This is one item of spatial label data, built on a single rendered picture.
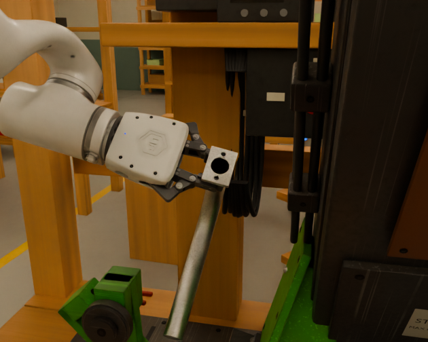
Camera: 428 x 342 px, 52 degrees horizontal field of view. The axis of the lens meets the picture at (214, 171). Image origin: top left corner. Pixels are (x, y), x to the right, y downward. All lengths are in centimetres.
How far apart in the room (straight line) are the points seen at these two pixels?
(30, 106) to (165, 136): 19
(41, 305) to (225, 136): 63
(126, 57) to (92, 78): 1104
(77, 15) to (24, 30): 1176
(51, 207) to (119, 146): 50
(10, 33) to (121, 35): 27
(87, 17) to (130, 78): 184
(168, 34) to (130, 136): 22
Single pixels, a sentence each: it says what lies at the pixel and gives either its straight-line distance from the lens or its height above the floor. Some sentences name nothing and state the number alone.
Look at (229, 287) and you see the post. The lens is 104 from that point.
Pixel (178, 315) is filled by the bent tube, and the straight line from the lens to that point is 69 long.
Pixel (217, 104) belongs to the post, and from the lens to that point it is 89.
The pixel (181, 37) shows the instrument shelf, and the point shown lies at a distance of 77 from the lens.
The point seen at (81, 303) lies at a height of 114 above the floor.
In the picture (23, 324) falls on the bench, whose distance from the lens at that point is 116.
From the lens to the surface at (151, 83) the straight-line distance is 1083.
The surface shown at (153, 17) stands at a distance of 1137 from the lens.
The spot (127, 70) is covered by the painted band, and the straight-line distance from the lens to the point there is 1176.
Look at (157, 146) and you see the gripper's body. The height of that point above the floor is 137.
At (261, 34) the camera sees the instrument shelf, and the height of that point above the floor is 152.
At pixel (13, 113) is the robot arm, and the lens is 68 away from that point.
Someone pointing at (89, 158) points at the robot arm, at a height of 136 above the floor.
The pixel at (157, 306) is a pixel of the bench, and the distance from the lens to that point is 114.
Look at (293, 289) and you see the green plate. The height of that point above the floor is 122.
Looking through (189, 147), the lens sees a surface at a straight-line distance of 65.
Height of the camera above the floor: 153
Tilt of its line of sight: 18 degrees down
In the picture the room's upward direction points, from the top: straight up
